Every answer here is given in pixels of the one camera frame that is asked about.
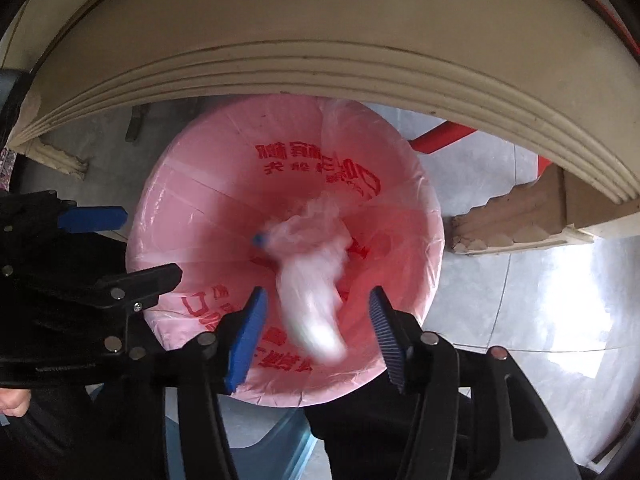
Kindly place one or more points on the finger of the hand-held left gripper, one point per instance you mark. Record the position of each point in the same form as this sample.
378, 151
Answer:
145, 282
95, 218

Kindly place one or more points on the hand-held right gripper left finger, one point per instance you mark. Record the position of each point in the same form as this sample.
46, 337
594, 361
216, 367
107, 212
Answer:
245, 340

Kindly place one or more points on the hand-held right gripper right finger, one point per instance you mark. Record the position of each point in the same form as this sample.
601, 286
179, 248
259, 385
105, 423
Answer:
386, 335

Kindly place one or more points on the white tissue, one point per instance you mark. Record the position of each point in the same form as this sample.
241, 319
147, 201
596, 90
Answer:
310, 280

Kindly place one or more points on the pink lined trash bin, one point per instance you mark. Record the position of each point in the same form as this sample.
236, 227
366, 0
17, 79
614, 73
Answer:
200, 200

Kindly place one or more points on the person's left hand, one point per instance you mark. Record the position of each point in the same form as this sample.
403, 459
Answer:
12, 401

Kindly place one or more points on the person's dark trouser leg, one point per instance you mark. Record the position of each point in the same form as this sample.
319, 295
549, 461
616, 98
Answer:
360, 435

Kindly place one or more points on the blue plastic stool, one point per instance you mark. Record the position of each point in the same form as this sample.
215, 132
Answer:
280, 440

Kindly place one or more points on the red plastic stool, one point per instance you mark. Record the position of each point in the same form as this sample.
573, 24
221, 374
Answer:
440, 137

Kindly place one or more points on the cream coffee table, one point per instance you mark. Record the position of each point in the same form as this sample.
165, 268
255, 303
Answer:
300, 10

